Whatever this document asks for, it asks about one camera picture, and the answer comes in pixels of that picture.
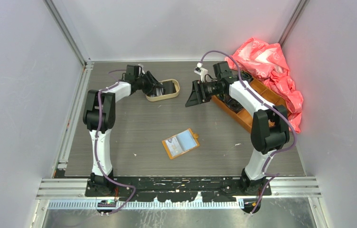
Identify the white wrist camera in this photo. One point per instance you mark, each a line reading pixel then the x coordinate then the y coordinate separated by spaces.
pixel 141 70
pixel 202 72

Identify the pink plastic bag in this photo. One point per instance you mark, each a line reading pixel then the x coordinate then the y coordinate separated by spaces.
pixel 266 63

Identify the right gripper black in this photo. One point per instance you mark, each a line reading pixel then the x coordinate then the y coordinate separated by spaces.
pixel 197 96

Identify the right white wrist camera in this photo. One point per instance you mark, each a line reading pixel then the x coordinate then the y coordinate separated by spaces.
pixel 202 72

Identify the beige oval tray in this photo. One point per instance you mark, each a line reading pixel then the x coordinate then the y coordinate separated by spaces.
pixel 172 90

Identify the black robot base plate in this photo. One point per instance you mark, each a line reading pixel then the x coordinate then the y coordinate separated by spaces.
pixel 176 189

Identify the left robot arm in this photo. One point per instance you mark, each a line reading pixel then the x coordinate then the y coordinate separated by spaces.
pixel 100 114

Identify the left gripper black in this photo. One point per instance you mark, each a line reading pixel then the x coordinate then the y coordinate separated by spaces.
pixel 151 89

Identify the aluminium front rail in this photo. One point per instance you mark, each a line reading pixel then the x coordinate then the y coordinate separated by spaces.
pixel 70 194

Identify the orange card holder wallet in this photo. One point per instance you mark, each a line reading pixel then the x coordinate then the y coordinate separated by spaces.
pixel 180 143

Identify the orange compartment organizer box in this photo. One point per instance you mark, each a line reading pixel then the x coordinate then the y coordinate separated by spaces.
pixel 243 117

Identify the stack of striped cards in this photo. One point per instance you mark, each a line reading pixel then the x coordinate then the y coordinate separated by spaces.
pixel 159 92

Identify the dark rolled item lower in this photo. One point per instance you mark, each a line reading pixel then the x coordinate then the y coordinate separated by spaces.
pixel 233 105

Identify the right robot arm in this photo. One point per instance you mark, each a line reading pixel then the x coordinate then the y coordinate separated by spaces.
pixel 269 130

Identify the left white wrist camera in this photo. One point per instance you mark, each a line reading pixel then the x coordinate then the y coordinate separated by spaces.
pixel 141 70

